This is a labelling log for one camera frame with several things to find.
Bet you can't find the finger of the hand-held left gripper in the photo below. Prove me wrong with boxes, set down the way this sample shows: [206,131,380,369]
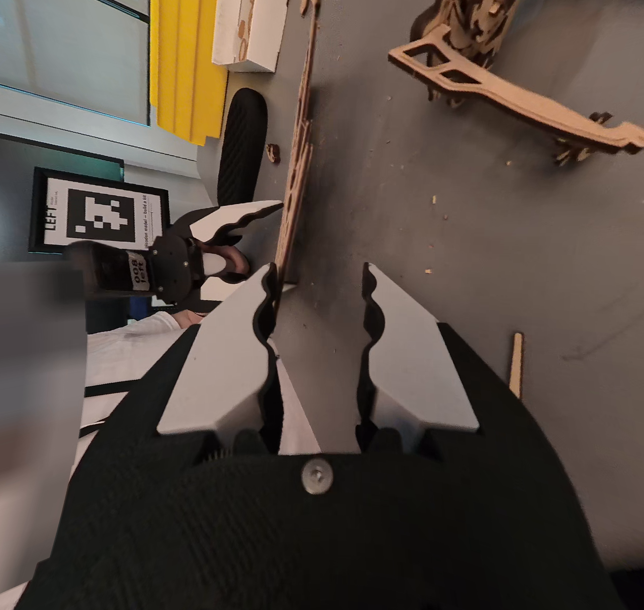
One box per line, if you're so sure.
[194,200,285,246]
[199,281,249,320]

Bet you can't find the black framed marker sign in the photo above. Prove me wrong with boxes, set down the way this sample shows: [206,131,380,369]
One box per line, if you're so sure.
[29,167,170,261]

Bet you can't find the large plywood parts sheet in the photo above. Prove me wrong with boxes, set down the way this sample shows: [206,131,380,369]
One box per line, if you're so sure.
[274,16,320,291]

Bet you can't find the white cardboard tray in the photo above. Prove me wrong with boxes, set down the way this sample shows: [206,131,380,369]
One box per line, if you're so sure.
[211,0,294,73]

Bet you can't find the person's left hand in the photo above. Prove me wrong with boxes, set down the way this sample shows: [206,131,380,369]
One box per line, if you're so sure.
[220,247,251,275]

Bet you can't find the pile of tan rubber bands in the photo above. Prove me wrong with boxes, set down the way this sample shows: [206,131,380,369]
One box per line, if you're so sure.
[235,0,261,63]

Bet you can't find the large glass window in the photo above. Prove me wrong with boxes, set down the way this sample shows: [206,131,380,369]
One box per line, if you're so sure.
[0,0,152,128]

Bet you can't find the black harness straps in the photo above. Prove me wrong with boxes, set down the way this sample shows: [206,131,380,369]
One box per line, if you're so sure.
[85,376,149,440]

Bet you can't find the tall stack of yellow bins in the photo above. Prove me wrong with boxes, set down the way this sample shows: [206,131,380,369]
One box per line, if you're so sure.
[149,0,229,146]

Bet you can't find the black mesh oval pad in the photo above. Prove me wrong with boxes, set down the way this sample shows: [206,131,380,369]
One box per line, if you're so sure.
[216,87,268,207]

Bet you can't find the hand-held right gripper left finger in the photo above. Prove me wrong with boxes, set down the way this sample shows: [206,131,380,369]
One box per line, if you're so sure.
[157,263,280,454]

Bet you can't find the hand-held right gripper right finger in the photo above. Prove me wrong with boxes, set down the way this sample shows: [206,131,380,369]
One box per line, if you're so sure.
[357,262,480,454]

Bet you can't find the short wooden stick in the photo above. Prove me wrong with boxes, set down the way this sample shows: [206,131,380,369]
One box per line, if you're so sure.
[508,332,525,401]

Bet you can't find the partly built wooden model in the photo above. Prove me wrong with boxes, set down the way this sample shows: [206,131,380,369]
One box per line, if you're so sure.
[387,0,644,168]

